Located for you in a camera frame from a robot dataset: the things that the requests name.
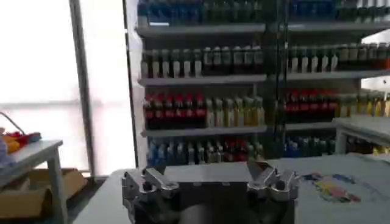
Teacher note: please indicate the red cloth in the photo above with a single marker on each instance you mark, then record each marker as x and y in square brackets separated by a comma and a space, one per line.
[19, 137]

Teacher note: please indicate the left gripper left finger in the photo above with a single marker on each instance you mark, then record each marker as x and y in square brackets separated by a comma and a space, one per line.
[158, 182]

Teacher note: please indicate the bottle shelf with narrow frame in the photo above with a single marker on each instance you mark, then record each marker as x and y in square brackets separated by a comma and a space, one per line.
[201, 82]

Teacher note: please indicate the grey window frame post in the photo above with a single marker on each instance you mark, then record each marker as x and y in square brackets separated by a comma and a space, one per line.
[81, 91]

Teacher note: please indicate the thin black pole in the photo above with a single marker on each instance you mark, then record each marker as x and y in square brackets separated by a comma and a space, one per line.
[129, 91]

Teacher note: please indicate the purple cloth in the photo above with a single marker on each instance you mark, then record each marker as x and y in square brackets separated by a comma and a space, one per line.
[4, 156]

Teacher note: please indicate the white side table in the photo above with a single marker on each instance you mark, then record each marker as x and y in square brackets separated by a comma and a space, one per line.
[36, 155]

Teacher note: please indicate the cardboard box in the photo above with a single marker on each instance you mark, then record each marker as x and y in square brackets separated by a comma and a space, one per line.
[27, 201]

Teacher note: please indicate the bottle shelf with wide frame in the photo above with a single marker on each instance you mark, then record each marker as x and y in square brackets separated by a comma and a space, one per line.
[320, 76]

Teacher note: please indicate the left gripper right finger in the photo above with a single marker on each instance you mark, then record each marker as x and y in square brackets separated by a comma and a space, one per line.
[271, 182]

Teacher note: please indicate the orange cloth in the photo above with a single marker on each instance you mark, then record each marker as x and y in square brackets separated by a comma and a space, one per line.
[12, 146]

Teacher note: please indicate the white desk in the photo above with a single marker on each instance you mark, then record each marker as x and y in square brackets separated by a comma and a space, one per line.
[362, 128]

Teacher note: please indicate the grey shirt with colourful print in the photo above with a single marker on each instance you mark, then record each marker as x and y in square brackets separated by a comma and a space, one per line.
[335, 188]

